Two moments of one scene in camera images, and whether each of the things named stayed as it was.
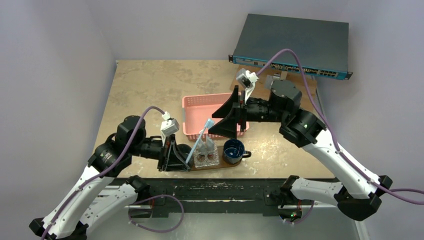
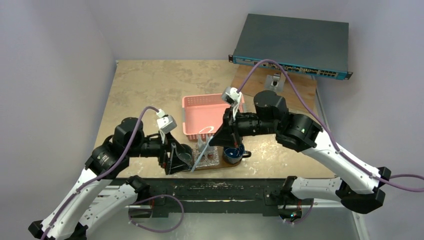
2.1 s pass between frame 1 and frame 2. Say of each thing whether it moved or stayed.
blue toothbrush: moved
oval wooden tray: stayed
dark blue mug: stayed
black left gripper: stayed
